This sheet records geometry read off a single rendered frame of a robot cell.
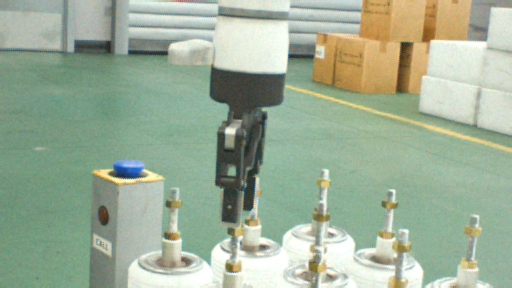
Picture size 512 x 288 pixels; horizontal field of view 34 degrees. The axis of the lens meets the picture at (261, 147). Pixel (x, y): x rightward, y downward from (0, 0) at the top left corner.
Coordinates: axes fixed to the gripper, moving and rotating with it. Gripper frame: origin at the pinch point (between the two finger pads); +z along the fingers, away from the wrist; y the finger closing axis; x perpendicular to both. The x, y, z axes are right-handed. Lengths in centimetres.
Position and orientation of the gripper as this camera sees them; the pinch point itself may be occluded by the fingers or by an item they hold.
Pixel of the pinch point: (238, 205)
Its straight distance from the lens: 85.0
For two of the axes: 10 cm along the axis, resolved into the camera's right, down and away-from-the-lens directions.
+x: -9.8, -1.1, 1.6
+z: -0.8, 9.8, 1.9
